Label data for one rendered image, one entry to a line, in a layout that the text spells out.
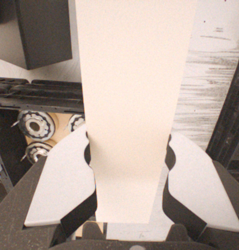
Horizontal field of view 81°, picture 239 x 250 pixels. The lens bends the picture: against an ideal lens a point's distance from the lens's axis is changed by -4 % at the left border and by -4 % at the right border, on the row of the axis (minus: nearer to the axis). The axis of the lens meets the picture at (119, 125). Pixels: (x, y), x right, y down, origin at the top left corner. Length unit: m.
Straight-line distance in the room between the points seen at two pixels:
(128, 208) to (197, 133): 0.52
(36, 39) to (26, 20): 0.03
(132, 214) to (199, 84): 0.48
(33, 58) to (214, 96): 0.55
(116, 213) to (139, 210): 0.03
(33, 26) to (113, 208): 0.31
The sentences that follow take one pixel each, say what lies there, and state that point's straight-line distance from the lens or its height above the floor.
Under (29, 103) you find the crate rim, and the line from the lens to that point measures 0.34.
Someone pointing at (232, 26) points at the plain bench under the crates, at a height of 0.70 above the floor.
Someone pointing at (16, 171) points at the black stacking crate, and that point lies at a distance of 0.54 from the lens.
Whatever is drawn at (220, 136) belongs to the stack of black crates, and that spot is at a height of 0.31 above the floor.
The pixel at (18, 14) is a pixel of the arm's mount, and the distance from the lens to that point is 0.30.
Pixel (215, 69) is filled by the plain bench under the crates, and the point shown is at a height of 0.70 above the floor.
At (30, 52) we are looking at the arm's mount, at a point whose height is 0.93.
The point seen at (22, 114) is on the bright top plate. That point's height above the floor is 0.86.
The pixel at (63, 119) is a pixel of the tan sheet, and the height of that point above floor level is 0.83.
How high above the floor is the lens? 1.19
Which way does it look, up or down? 61 degrees down
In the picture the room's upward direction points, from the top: 177 degrees counter-clockwise
